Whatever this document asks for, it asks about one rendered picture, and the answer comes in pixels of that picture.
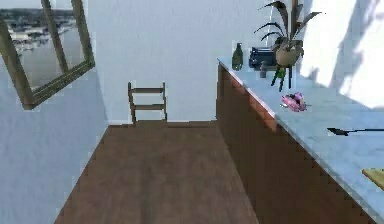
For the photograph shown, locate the yellow cutting board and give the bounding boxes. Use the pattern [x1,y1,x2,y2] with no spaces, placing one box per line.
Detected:
[361,167,384,192]

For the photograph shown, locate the brown wooden chair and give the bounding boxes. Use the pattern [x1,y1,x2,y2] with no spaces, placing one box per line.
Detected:
[127,81,168,125]

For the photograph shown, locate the dark green bottle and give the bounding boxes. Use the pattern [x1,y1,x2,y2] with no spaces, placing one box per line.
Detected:
[231,42,244,72]

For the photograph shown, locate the brown framed window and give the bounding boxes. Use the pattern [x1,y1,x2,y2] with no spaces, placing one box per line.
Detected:
[0,0,96,111]

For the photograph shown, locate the brown cabinet with pale worktop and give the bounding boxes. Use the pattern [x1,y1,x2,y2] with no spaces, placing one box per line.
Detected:
[215,56,384,224]

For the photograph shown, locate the black spatula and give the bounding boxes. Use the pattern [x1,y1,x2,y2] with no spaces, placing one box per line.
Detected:
[326,126,384,137]

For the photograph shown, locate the houseplant in tan pot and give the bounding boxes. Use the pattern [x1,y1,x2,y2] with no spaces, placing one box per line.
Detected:
[253,0,324,68]

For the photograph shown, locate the green handled hand tool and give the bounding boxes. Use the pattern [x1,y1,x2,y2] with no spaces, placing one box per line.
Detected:
[270,65,294,93]

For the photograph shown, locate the small grey shaker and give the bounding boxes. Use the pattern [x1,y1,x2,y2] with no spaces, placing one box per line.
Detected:
[259,60,269,79]

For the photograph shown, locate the pink bell pepper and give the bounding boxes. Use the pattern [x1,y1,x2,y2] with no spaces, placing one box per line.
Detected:
[280,92,308,113]

